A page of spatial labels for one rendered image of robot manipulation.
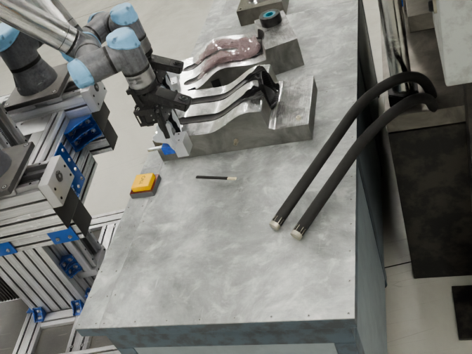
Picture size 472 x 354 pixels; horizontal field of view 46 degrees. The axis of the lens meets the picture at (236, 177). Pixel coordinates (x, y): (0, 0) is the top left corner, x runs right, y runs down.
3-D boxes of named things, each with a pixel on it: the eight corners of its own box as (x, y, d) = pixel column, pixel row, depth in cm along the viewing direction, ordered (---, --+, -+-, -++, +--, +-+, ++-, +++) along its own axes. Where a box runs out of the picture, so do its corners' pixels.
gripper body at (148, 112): (149, 113, 161) (131, 79, 153) (175, 108, 158) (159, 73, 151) (141, 129, 155) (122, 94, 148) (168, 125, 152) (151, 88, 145)
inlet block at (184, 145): (149, 161, 165) (141, 148, 162) (154, 151, 169) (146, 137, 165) (189, 155, 161) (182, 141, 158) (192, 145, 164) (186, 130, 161)
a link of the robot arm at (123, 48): (100, 34, 142) (130, 21, 143) (119, 71, 149) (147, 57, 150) (103, 45, 136) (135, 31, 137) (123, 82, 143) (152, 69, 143)
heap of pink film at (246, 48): (198, 82, 202) (190, 64, 197) (194, 60, 215) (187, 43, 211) (265, 58, 199) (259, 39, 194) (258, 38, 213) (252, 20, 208)
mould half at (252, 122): (162, 161, 182) (146, 129, 173) (181, 114, 200) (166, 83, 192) (312, 139, 165) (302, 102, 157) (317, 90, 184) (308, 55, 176)
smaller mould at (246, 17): (241, 26, 239) (236, 11, 235) (246, 10, 250) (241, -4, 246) (286, 16, 233) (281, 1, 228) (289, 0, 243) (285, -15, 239)
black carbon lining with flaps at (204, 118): (175, 130, 180) (164, 107, 174) (187, 102, 191) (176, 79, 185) (279, 114, 168) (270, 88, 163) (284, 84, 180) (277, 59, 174)
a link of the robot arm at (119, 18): (118, 1, 172) (137, 0, 167) (133, 32, 179) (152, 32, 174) (101, 14, 168) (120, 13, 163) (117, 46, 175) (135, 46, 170)
